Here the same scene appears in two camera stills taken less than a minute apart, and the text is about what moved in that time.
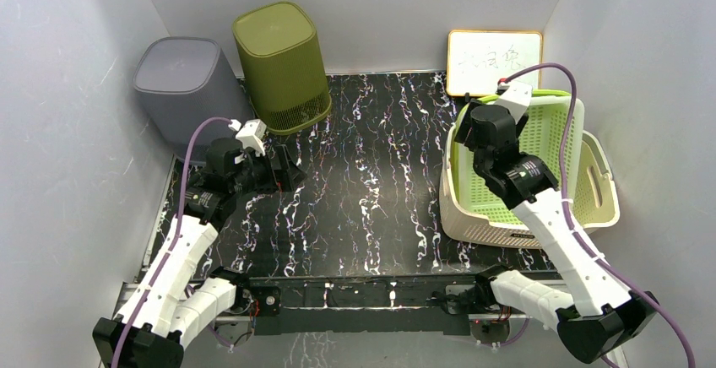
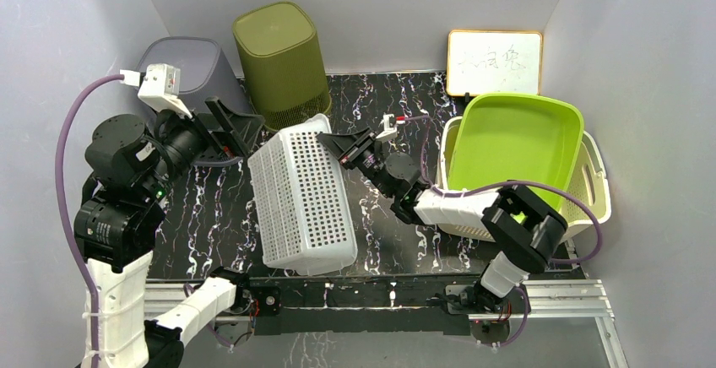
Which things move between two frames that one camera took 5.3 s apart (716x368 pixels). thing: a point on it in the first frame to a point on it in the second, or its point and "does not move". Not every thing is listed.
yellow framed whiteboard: [477, 60] does not move
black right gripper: [464, 134] to [348, 148]
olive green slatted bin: [281, 59] does not move
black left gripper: [290, 176] to [241, 129]
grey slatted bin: [182, 81] does not move
